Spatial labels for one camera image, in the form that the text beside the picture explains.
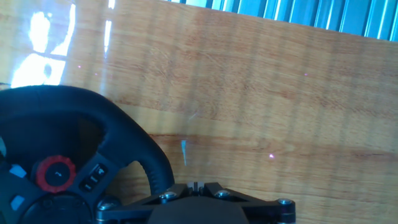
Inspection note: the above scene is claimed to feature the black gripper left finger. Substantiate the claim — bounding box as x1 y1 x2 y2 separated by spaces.
95 182 197 224

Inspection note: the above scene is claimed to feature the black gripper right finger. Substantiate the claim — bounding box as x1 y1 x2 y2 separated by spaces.
197 182 295 224

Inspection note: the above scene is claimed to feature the black racing steering wheel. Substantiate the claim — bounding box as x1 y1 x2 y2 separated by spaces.
0 84 175 224

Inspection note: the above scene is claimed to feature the brown wooden board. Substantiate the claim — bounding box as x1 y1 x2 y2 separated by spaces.
0 0 398 224

